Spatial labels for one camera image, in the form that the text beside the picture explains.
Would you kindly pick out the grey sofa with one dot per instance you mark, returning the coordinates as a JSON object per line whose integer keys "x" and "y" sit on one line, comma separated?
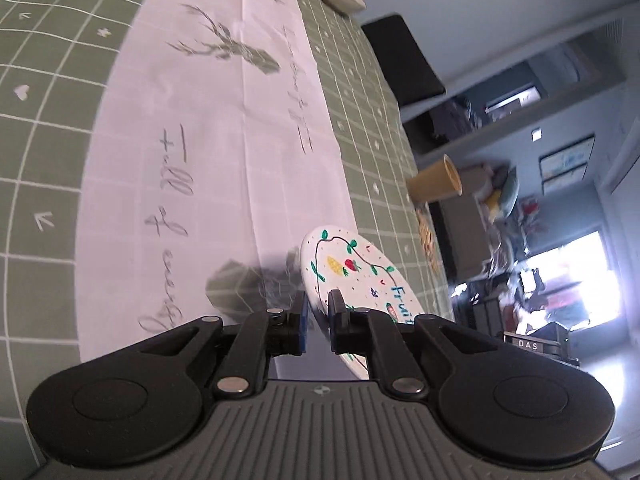
{"x": 462, "y": 235}

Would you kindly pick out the framed wall picture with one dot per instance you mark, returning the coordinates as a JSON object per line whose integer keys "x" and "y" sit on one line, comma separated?
{"x": 567, "y": 160}

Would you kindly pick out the beige paper cup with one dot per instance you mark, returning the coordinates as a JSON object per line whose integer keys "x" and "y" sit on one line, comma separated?
{"x": 434, "y": 182}

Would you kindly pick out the white painted plate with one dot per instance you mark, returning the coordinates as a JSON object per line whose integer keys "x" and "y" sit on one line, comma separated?
{"x": 350, "y": 272}

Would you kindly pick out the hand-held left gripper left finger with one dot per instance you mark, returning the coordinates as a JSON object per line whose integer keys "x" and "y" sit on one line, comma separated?
{"x": 302, "y": 325}

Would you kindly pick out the green checked tablecloth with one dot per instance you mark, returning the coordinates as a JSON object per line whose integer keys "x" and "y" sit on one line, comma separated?
{"x": 175, "y": 135}

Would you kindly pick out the black chair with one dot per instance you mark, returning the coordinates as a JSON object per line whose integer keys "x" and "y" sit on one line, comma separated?
{"x": 405, "y": 60}

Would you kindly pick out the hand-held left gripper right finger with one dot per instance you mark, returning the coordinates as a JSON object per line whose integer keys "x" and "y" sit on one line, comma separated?
{"x": 336, "y": 321}

